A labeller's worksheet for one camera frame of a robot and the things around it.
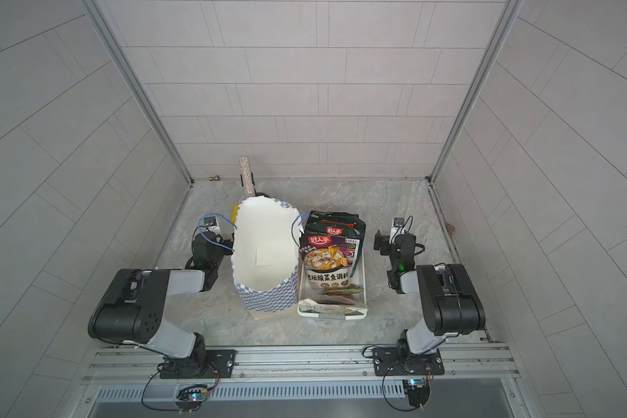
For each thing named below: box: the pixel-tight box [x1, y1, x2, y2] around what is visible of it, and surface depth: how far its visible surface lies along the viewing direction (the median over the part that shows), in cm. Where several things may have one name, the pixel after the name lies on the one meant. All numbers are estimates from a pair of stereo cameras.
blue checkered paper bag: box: [230, 195, 304, 320], surface depth 79 cm
